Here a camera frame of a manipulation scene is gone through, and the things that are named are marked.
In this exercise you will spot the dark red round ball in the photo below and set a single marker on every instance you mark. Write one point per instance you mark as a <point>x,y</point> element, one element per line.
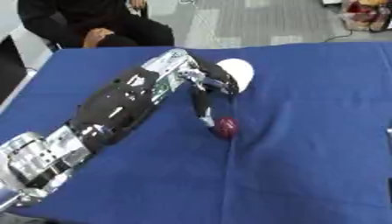
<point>226,127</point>

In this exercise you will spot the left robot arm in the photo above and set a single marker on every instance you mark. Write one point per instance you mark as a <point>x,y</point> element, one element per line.
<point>117,108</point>

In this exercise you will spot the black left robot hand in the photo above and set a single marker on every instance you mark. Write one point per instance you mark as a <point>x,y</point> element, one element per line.
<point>207,78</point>

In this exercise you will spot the red and tan bag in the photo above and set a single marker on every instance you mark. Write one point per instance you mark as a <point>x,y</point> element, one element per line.
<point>365,14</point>

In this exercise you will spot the person's hand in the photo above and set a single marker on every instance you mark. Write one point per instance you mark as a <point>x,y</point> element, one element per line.
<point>95,36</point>

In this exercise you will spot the person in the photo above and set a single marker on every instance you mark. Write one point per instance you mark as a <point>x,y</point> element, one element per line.
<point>92,20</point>

